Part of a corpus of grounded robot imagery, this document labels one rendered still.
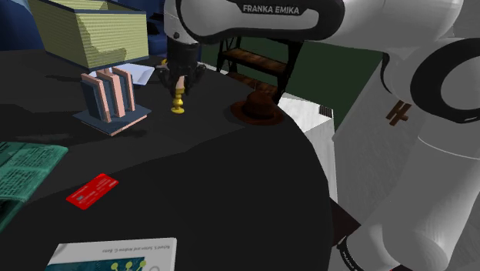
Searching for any red card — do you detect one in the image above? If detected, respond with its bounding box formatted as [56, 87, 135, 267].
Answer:
[65, 172, 120, 211]

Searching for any white paper sheet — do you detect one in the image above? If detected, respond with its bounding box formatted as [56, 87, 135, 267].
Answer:
[112, 62, 156, 86]

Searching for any dark wooden shelf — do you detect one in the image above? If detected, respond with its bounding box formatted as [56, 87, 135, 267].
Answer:
[216, 36, 305, 105]

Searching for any green newspaper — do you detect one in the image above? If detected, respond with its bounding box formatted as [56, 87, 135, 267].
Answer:
[0, 141, 69, 233]

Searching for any brown hat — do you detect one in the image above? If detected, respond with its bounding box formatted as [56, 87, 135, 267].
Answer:
[229, 91, 285, 126]

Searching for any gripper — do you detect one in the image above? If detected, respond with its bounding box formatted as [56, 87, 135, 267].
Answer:
[156, 36, 207, 97]

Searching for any white cabinet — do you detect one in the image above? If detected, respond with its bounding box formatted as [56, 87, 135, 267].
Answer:
[278, 92, 339, 204]

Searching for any white book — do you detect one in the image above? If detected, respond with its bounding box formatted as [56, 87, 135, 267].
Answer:
[43, 236, 178, 271]

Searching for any pink and blue book stand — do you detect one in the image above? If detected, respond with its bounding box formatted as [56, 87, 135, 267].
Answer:
[72, 66, 153, 137]

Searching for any yellow candlestick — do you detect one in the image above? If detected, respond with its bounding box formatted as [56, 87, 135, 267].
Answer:
[170, 75, 187, 115]

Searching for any yellow-green ribbed box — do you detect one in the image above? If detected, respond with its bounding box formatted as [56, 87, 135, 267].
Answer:
[27, 0, 150, 71]

